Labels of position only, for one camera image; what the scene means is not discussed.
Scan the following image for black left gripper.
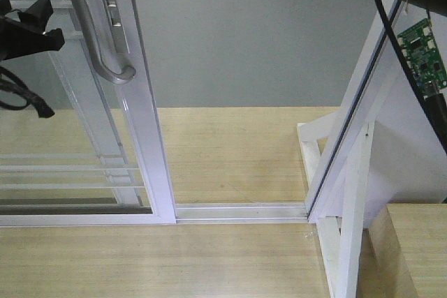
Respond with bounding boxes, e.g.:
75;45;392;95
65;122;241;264
1;0;65;61

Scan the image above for silver door pull handle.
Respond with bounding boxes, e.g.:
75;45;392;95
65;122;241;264
71;0;135;84

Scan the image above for white sliding glass door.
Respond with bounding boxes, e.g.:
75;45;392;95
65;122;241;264
1;0;176;228

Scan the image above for silver door lock plate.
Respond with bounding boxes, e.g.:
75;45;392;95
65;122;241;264
103;0;129;54

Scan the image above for aluminium floor door track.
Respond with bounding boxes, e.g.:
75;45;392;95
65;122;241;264
176;202;308;225

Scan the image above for green circuit board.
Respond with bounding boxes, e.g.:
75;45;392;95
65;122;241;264
397;18;446;97

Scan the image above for wooden platform board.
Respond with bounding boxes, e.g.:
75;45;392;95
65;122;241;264
1;107;333;297

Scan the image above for white right support brace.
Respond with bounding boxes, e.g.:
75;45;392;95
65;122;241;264
297;105;386;297

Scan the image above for wooden side box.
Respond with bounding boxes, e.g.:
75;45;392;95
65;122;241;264
357;204;446;297

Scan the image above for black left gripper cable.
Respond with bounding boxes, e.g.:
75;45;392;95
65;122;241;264
0;66;56;119

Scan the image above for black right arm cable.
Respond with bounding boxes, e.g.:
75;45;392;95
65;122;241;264
368;0;447;156

